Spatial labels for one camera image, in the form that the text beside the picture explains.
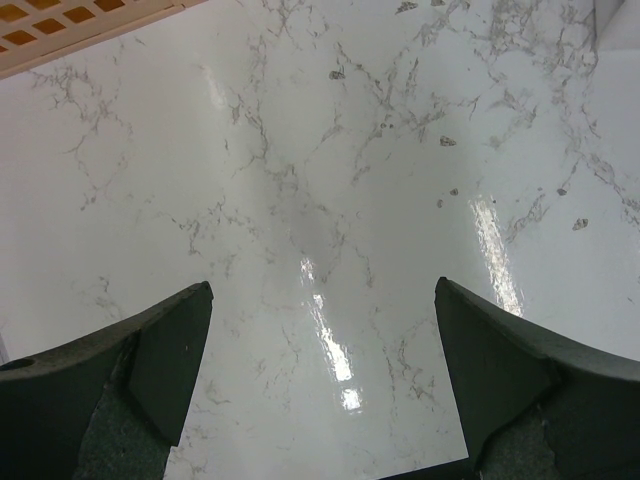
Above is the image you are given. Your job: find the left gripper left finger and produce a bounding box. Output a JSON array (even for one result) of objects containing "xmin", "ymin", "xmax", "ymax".
[{"xmin": 1, "ymin": 282, "xmax": 213, "ymax": 479}]

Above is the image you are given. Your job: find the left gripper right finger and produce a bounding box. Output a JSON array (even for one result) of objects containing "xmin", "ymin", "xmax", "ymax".
[{"xmin": 435, "ymin": 277, "xmax": 639, "ymax": 479}]

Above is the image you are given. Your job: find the orange mesh file holder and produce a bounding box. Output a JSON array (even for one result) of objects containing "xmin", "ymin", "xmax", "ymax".
[{"xmin": 1, "ymin": 0, "xmax": 201, "ymax": 79}]

